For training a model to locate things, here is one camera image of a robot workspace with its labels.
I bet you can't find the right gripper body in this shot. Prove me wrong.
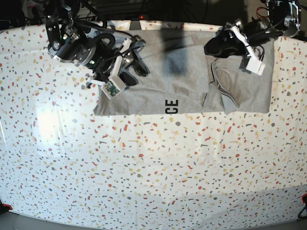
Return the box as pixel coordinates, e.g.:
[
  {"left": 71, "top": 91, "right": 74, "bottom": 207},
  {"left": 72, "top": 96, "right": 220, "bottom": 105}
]
[{"left": 86, "top": 38, "right": 134, "bottom": 93}]

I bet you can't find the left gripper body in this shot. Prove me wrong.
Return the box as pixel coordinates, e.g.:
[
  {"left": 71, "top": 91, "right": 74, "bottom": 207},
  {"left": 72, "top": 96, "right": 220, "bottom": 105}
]
[{"left": 223, "top": 20, "right": 267, "bottom": 77}]

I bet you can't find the grey T-shirt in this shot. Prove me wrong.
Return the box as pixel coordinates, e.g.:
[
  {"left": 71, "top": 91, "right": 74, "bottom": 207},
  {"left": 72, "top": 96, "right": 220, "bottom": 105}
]
[{"left": 94, "top": 29, "right": 274, "bottom": 116}]

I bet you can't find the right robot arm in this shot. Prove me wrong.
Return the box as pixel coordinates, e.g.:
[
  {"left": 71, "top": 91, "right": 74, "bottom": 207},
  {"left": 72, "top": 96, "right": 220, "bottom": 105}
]
[{"left": 39, "top": 0, "right": 149, "bottom": 99}]

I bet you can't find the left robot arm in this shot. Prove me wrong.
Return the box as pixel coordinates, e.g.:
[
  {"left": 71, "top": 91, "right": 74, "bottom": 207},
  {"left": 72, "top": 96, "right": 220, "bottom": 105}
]
[{"left": 204, "top": 0, "right": 301, "bottom": 76}]

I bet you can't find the red table corner clamp right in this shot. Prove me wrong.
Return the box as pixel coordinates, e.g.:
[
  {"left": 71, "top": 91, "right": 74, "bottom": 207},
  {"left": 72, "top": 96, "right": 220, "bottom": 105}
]
[{"left": 301, "top": 194, "right": 307, "bottom": 205}]

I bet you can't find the red table corner clamp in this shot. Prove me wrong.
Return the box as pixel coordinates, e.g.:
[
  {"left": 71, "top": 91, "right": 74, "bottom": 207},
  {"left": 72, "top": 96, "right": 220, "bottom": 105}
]
[
  {"left": 0, "top": 204, "right": 12, "bottom": 213},
  {"left": 301, "top": 194, "right": 307, "bottom": 205}
]

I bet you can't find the red table corner clamp left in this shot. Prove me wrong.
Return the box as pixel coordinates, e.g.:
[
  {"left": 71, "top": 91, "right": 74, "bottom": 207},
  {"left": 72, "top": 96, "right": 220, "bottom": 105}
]
[{"left": 0, "top": 204, "right": 12, "bottom": 213}]

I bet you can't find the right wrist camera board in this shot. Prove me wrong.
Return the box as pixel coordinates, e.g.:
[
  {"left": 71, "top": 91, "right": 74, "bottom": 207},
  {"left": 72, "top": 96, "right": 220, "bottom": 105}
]
[{"left": 100, "top": 81, "right": 120, "bottom": 100}]

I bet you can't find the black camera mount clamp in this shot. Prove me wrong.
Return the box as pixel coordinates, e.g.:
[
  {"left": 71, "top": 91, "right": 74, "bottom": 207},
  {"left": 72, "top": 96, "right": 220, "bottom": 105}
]
[{"left": 129, "top": 21, "right": 142, "bottom": 31}]

